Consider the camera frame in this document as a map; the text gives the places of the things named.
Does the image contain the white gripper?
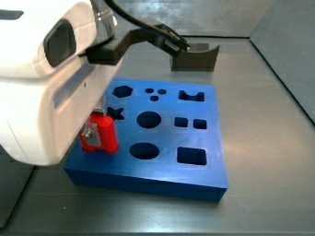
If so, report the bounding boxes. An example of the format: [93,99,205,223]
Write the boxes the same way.
[0,0,119,166]

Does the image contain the red square-circle peg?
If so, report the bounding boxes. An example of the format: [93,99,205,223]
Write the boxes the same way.
[78,113,119,154]

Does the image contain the blue shape-sorting board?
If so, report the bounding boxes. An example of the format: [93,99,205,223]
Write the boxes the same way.
[64,77,228,202]

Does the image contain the dark curved holder block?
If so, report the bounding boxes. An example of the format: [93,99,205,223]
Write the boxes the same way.
[171,42,219,72]

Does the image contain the grey bin tray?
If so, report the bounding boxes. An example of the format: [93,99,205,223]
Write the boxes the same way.
[0,0,315,236]

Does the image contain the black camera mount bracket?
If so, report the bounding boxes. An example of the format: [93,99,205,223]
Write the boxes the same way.
[85,18,189,65]

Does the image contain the black cable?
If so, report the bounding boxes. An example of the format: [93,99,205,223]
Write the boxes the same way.
[103,0,181,44]

